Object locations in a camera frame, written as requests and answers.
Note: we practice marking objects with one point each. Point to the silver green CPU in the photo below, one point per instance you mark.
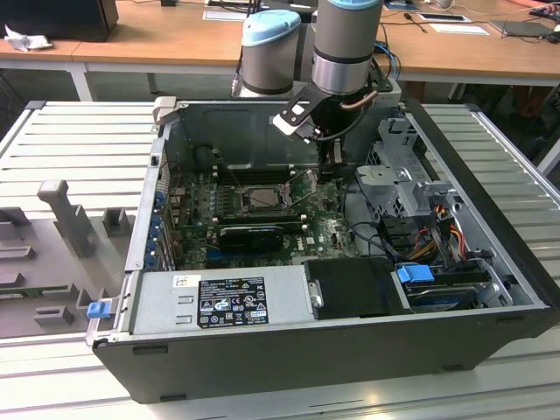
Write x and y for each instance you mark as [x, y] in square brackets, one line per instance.
[265, 199]

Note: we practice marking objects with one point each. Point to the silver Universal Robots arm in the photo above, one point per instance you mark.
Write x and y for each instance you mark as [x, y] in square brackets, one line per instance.
[345, 44]

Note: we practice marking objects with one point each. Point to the black RAM slot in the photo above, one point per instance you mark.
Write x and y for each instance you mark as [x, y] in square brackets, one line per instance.
[258, 180]
[258, 216]
[258, 212]
[258, 220]
[293, 224]
[258, 171]
[258, 176]
[258, 167]

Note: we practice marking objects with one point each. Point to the metal CPU socket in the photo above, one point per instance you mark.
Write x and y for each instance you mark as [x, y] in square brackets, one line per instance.
[286, 205]

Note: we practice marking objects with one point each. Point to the blue expansion slot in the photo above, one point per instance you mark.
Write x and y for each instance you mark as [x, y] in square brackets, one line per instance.
[217, 258]

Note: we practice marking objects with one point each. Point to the grey metal disk bay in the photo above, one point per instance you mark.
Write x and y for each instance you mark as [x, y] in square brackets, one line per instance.
[385, 179]

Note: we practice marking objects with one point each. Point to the green motherboard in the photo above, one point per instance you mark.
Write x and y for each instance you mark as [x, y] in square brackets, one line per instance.
[324, 227]

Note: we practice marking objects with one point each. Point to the black graphics card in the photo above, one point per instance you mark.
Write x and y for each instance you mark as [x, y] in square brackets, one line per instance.
[249, 238]

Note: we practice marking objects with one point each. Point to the wooden desk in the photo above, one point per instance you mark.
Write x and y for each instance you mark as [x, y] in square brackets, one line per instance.
[153, 35]
[459, 52]

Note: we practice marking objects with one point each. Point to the white keyboard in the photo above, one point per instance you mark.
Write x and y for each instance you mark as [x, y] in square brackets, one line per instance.
[223, 15]

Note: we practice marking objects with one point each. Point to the white paper sheet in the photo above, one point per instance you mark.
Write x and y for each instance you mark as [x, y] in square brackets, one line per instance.
[459, 29]

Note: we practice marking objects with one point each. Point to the black plastic shroud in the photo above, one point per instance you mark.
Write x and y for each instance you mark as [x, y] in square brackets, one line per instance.
[350, 284]

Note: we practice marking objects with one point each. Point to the hard disk in blue carrier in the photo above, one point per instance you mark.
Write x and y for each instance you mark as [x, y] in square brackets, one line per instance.
[413, 275]

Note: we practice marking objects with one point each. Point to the dark grey notebook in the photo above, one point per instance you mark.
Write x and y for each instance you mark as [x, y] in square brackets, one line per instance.
[520, 30]

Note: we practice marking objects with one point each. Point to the black grey PC case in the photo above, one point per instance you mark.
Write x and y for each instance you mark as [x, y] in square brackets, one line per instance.
[262, 363]

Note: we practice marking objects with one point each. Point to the silver power supply box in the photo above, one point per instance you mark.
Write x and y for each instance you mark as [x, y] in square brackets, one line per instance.
[157, 302]

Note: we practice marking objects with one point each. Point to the black computer tower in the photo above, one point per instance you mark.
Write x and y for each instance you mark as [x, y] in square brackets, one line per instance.
[57, 17]

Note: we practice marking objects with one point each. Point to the blue plastic latch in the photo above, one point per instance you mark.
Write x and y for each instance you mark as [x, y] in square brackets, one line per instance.
[98, 310]

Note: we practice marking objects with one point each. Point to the grey parts rack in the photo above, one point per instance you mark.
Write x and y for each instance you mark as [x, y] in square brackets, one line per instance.
[57, 262]

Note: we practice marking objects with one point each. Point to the crumpled white cloth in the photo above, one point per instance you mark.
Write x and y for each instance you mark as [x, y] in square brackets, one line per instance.
[26, 40]

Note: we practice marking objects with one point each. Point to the green RAM stick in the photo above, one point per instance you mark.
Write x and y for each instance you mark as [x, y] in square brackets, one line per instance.
[17, 292]

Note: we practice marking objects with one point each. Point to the wrist camera with black bracket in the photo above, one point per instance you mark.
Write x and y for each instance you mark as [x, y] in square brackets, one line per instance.
[302, 107]

